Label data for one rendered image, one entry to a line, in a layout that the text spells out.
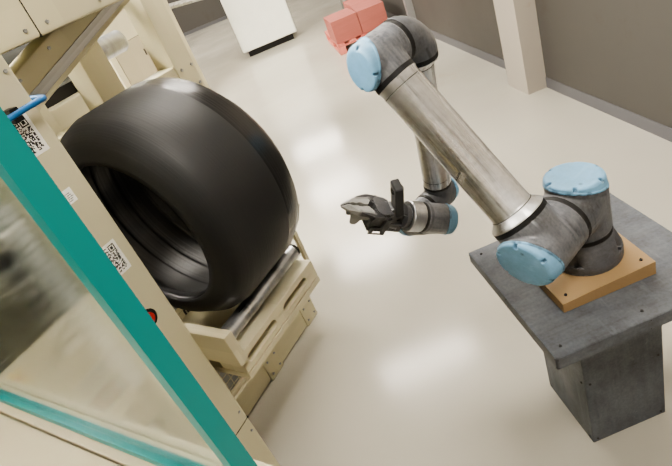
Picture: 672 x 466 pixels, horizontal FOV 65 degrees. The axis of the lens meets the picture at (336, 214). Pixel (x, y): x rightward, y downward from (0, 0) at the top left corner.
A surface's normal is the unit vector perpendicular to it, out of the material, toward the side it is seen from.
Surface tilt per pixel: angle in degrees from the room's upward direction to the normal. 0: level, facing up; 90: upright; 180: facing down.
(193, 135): 48
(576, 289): 4
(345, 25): 90
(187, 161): 57
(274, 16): 90
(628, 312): 0
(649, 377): 90
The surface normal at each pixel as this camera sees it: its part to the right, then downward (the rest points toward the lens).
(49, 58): 0.83, 0.00
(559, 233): 0.31, -0.26
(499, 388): -0.33, -0.80
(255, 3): 0.20, 0.45
